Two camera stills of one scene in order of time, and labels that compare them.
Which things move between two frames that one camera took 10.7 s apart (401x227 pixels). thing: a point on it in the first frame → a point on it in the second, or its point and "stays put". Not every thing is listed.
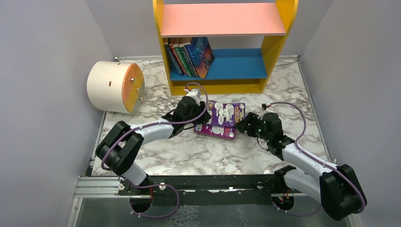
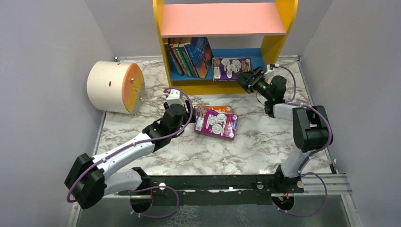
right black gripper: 248,122 → 251,82
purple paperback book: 226,114 → 224,69
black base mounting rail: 254,190 stays put
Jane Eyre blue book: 200,55 stays put
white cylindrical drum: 116,87 stays put
